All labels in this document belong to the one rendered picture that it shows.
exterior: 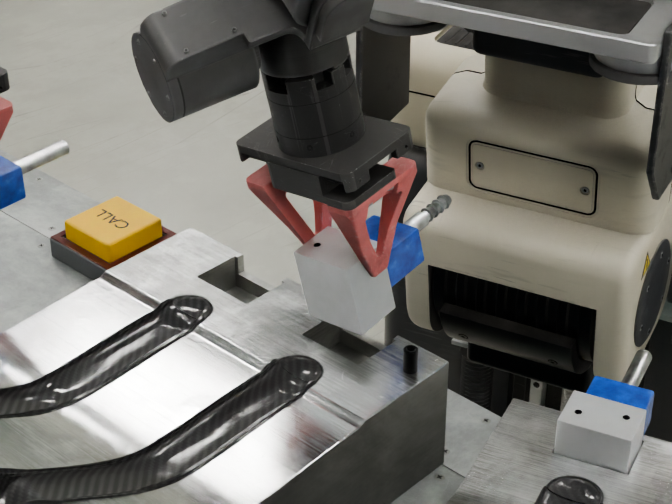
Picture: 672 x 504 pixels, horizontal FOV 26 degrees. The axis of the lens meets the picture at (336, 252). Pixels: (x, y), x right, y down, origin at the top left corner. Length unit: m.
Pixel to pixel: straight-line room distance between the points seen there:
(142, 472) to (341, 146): 0.24
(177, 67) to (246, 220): 2.05
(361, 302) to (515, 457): 0.14
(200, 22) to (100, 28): 2.91
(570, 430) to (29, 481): 0.35
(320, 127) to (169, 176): 2.15
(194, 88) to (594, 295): 0.55
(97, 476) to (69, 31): 2.90
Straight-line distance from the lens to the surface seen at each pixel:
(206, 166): 3.08
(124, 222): 1.26
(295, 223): 0.98
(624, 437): 0.96
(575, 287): 1.31
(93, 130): 3.25
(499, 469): 0.96
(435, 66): 1.62
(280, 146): 0.93
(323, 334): 1.04
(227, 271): 1.10
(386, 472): 0.99
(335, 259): 0.96
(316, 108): 0.90
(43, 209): 1.36
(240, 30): 0.84
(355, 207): 0.90
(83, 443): 0.94
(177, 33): 0.84
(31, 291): 1.25
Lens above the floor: 1.48
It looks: 32 degrees down
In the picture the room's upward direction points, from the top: straight up
